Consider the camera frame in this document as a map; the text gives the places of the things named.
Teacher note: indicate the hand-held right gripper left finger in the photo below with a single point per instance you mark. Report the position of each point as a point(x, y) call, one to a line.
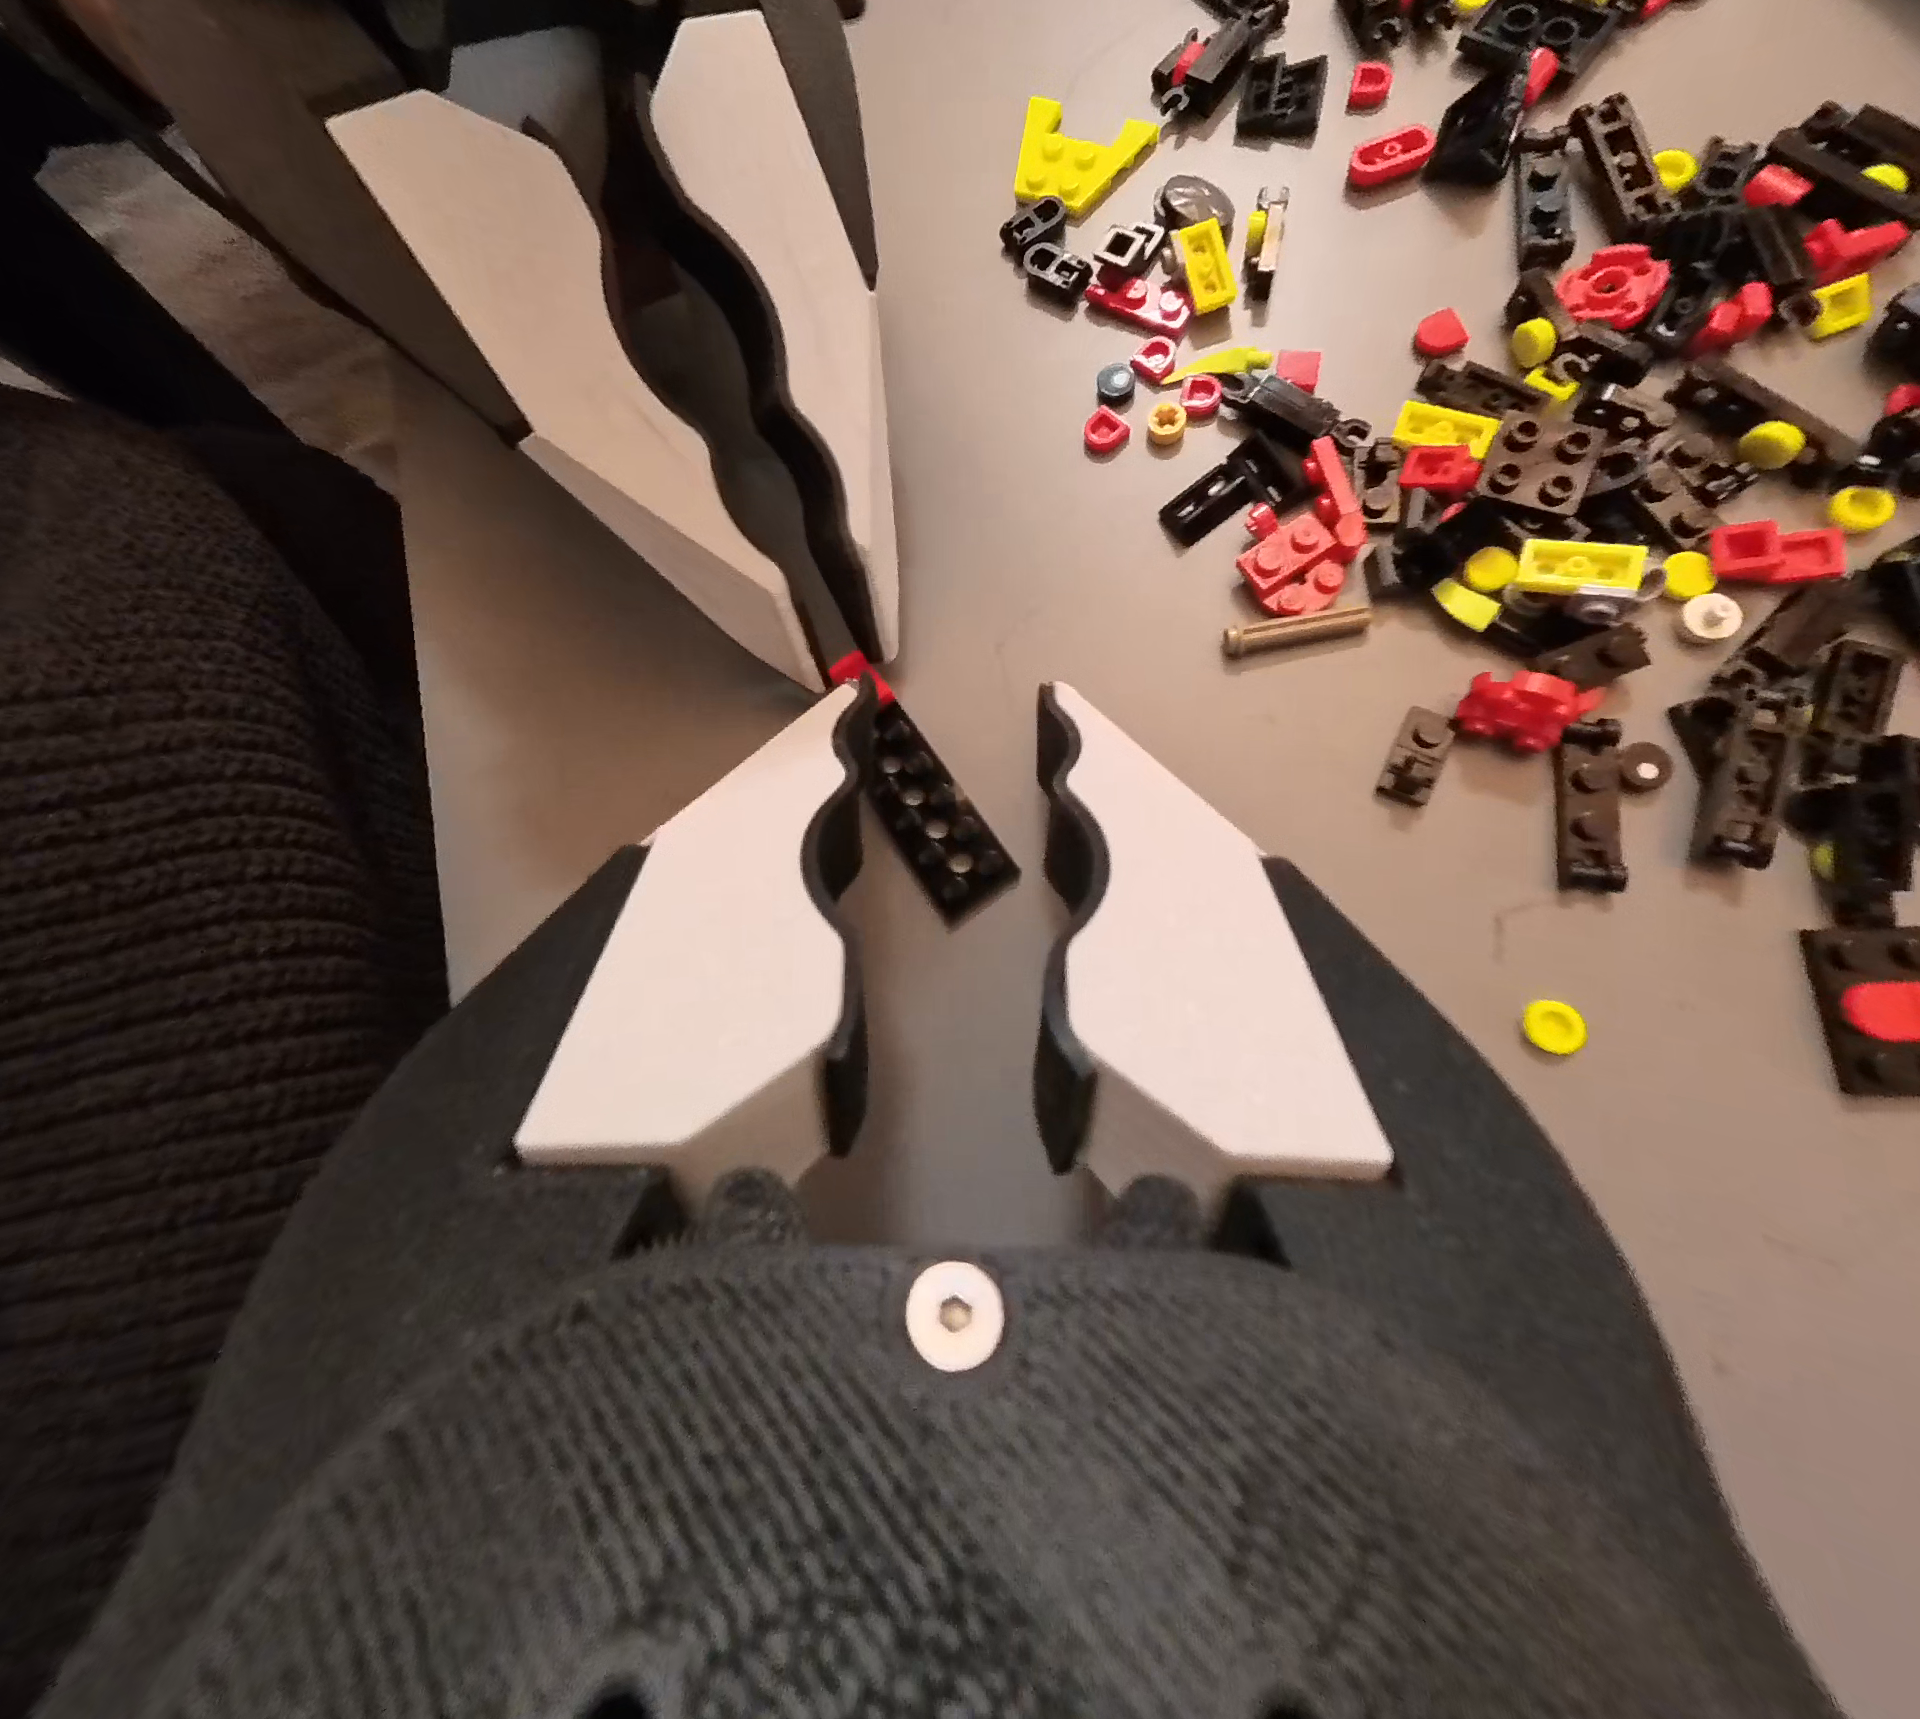
point(709, 958)

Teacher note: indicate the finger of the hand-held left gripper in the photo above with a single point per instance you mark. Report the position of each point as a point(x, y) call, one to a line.
point(568, 369)
point(793, 295)

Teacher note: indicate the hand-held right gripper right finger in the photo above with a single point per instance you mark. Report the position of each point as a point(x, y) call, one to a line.
point(1217, 986)

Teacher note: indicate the black holed lego plate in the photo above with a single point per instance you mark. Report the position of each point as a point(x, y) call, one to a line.
point(934, 822)

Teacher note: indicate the small red lego clip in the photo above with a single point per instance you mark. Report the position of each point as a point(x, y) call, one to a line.
point(854, 667)

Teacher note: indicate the pile of lego pieces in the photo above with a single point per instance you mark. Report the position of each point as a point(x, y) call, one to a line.
point(1617, 287)

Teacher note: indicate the person's black knit sweater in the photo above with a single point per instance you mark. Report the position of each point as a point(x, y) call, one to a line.
point(180, 772)

